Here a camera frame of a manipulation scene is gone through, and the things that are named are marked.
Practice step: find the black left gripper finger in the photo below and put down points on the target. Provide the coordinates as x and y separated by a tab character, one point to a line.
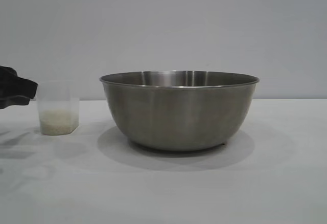
14	102
18	88

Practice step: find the clear plastic measuring cup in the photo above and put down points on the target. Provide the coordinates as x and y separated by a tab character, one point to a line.
58	98

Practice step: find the white uncooked rice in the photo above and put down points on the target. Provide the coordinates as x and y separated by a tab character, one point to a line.
59	122

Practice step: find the stainless steel mixing bowl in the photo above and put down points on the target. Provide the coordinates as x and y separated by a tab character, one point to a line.
178	114

